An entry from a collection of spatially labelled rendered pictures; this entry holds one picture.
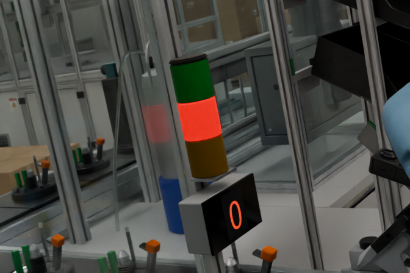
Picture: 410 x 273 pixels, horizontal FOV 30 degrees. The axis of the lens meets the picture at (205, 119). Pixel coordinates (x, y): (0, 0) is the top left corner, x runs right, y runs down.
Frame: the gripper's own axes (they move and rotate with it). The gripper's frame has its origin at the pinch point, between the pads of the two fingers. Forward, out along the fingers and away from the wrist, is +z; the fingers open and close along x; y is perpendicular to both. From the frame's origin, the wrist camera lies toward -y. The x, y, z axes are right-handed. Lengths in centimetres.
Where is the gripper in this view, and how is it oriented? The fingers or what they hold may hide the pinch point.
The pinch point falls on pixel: (367, 252)
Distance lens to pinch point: 116.3
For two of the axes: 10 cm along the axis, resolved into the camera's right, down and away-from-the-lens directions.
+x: 5.6, -2.5, 7.9
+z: -4.9, 6.7, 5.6
